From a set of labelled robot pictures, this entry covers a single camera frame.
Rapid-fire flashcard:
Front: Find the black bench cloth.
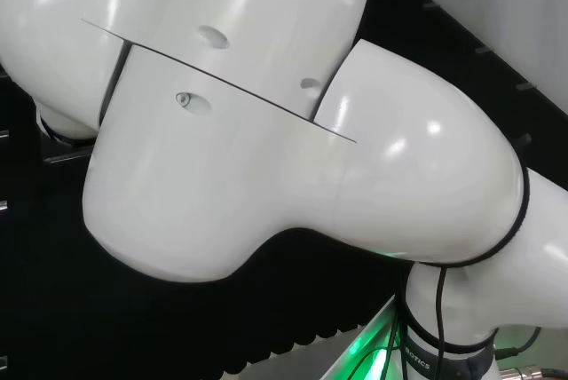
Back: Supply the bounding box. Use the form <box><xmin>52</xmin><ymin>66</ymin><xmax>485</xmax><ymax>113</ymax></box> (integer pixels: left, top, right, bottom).
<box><xmin>0</xmin><ymin>0</ymin><xmax>568</xmax><ymax>376</ymax></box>

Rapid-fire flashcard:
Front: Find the grey metal base plate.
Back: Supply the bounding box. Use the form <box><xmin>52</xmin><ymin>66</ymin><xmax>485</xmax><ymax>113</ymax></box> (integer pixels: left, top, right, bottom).
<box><xmin>241</xmin><ymin>294</ymin><xmax>401</xmax><ymax>380</ymax></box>

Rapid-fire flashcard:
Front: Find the clear acrylic funnel stand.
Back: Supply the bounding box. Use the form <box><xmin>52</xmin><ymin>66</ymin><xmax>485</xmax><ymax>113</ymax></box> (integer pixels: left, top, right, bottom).
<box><xmin>40</xmin><ymin>133</ymin><xmax>97</xmax><ymax>165</ymax></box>

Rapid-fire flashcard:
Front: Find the thin black cable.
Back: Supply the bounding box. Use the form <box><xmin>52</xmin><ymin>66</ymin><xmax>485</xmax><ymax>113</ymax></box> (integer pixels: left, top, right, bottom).
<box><xmin>435</xmin><ymin>264</ymin><xmax>543</xmax><ymax>380</ymax></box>

